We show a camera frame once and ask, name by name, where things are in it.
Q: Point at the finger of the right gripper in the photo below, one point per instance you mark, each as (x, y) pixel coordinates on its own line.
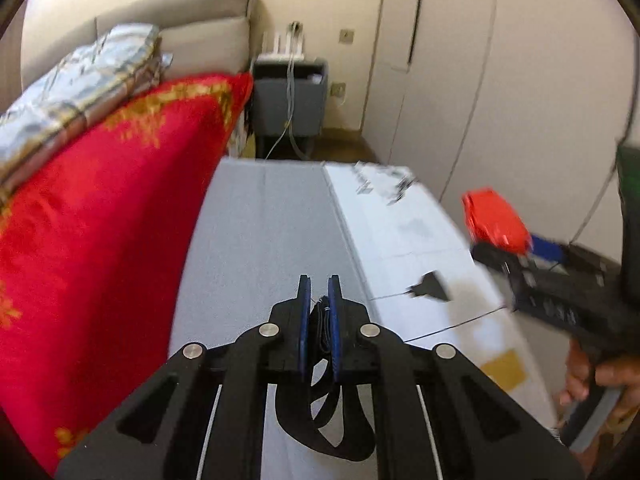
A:
(495, 258)
(546, 249)

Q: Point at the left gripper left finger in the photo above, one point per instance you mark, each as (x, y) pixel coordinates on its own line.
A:
(288, 352)

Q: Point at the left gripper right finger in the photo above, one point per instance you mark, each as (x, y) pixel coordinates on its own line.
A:
(350, 357)

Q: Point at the red foil ball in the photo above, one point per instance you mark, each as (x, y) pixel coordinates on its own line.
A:
(491, 219)

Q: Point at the right hand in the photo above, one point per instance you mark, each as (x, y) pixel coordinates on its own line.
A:
(623, 371)

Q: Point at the white printed sheet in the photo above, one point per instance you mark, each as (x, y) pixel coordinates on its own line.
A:
(422, 283)

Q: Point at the grey bench cover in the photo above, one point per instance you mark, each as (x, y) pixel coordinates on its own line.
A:
(261, 226)

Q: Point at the cream wardrobe doors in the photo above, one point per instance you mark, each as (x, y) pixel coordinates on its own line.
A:
(527, 97)

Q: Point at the red floral bedspread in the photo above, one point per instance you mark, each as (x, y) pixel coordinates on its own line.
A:
(92, 252)

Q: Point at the grey bedside nightstand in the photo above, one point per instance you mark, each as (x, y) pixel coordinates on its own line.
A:
(289, 93)

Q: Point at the white wifi router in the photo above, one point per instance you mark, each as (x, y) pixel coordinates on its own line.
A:
(283, 46)

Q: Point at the beige upholstered headboard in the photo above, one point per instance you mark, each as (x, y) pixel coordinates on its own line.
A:
(202, 36)

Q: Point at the plaid folded quilt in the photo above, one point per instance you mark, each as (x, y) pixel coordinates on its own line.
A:
(75, 94)

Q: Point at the wall power socket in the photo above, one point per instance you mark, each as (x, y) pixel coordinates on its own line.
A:
(337, 90)

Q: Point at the wall switch plate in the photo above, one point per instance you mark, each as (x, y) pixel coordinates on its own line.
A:
(346, 36)

